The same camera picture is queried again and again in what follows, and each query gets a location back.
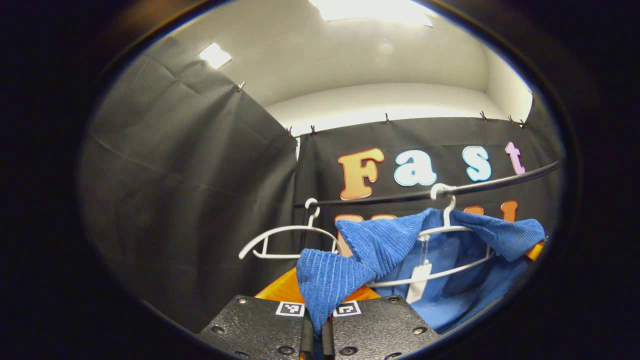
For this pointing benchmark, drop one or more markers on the black backdrop cloth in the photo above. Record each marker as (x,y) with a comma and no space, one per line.
(175,200)

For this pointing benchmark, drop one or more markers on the row of small backdrop clips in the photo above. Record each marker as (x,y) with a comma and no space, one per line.
(386,119)

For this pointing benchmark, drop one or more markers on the black clothes rack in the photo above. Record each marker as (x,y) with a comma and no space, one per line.
(480,186)

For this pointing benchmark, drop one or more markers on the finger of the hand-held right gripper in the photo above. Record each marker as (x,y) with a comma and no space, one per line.
(535,251)

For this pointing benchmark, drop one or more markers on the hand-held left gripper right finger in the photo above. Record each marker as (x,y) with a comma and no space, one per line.
(375,330)

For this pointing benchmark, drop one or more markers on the white plastic hanger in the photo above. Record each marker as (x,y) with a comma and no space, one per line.
(445,229)
(285,228)

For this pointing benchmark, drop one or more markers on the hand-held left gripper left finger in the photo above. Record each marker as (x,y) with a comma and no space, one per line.
(260,330)

